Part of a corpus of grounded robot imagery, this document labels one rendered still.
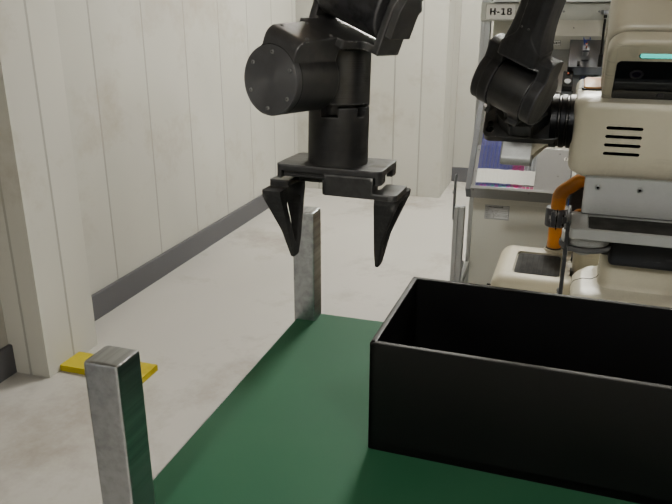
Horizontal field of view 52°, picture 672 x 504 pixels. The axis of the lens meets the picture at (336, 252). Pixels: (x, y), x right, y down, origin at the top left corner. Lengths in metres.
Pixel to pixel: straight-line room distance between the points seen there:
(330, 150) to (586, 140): 0.59
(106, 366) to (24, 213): 2.18
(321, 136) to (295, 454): 0.30
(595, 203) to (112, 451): 0.83
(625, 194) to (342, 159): 0.61
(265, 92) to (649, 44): 0.63
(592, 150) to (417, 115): 4.14
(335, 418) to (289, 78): 0.34
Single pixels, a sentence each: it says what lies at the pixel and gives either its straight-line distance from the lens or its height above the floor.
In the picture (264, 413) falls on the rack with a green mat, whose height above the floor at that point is 0.95.
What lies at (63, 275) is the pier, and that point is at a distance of 2.88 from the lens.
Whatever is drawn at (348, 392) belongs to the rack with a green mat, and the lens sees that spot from 0.76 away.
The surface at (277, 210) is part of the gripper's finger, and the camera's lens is 0.67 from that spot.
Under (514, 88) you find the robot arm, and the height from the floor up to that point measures 1.24.
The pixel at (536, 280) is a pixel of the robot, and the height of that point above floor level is 0.81.
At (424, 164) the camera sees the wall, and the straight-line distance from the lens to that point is 5.29.
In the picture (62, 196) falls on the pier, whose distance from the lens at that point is 2.84.
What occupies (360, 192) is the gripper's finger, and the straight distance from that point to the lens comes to 0.63.
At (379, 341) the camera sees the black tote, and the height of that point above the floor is 1.06.
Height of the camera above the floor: 1.34
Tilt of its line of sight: 19 degrees down
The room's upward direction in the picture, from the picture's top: straight up
